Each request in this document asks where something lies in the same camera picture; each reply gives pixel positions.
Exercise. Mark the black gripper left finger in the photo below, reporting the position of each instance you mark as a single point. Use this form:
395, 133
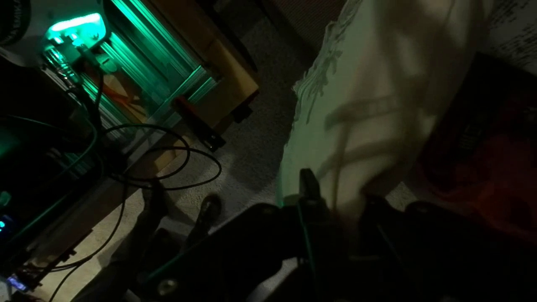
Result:
309, 195

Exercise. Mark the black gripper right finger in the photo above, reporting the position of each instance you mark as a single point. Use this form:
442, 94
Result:
383, 215

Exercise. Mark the cream embroidered shell pillow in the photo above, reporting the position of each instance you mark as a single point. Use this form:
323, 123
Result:
380, 84

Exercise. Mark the red blanket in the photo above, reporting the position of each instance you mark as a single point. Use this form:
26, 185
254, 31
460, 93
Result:
497, 168

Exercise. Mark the brown wooden board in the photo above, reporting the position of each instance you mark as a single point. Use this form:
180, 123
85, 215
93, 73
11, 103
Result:
224, 61

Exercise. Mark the dark electronics box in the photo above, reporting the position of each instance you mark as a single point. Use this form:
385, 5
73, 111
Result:
34, 140

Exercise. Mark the green lit device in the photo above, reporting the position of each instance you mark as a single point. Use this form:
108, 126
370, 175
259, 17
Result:
76, 27

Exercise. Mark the aluminium frame stand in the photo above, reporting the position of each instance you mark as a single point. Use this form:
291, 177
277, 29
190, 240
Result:
157, 73

